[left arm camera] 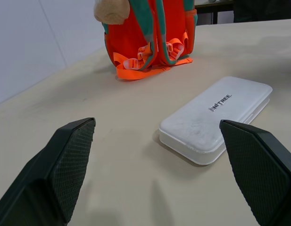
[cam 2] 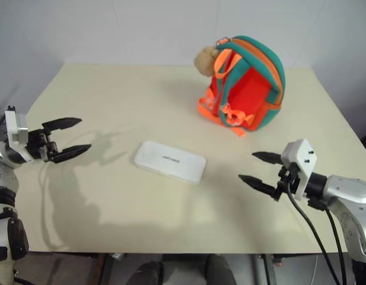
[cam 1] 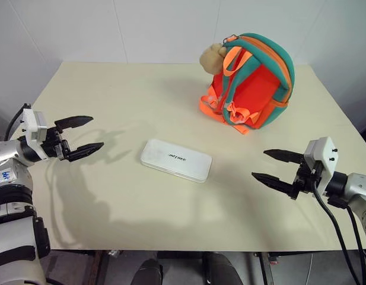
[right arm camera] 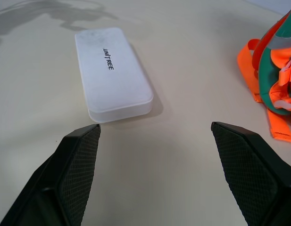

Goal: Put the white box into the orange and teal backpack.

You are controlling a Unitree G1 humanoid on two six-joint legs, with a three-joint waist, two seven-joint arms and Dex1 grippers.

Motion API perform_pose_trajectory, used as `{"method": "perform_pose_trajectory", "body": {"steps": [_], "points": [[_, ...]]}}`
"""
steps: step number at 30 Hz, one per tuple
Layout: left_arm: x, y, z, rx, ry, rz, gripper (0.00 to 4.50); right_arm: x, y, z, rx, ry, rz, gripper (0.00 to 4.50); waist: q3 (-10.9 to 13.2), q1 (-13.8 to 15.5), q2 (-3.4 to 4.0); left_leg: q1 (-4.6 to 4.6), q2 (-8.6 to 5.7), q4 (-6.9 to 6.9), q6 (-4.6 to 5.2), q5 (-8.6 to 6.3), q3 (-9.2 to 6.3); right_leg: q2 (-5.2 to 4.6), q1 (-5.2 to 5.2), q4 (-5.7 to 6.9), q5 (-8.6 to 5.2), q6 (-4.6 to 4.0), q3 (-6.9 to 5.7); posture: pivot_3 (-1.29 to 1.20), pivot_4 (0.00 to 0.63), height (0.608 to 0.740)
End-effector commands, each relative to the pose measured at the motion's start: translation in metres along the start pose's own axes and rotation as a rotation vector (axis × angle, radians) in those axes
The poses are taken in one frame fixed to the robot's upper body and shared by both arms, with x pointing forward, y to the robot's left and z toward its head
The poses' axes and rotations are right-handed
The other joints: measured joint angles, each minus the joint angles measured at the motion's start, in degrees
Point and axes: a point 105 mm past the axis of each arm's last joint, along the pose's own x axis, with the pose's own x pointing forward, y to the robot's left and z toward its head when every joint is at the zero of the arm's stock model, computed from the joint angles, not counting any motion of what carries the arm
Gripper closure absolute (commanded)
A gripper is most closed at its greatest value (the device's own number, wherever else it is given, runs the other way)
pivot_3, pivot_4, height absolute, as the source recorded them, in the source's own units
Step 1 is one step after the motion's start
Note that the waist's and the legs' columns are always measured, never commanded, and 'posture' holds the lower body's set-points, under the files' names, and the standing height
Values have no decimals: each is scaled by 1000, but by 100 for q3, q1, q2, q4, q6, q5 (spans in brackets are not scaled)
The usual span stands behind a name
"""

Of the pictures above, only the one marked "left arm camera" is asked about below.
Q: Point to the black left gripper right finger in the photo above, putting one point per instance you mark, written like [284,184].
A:
[260,169]

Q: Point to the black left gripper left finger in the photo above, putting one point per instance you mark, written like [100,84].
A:
[41,179]

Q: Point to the white plastic pencil case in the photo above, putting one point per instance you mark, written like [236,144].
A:
[204,120]

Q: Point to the black desk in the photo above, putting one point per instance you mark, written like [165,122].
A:
[214,8]

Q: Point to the beige plush toy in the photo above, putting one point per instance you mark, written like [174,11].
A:
[110,11]

